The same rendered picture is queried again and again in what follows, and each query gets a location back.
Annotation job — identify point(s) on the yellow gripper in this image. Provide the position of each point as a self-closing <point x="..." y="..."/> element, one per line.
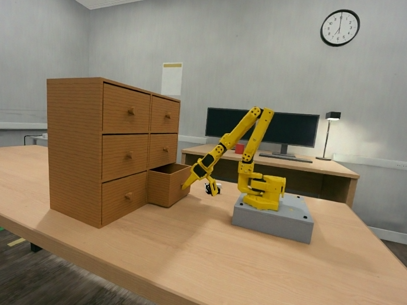
<point x="199" y="172"/>

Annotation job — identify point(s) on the white eraser with black sleeve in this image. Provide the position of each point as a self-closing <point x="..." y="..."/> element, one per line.
<point x="218" y="185"/>

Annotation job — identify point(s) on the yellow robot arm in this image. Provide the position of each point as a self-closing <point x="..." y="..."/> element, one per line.
<point x="269" y="186"/>

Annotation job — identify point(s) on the brown wooden chest of drawers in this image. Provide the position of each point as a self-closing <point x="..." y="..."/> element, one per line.
<point x="74" y="117"/>

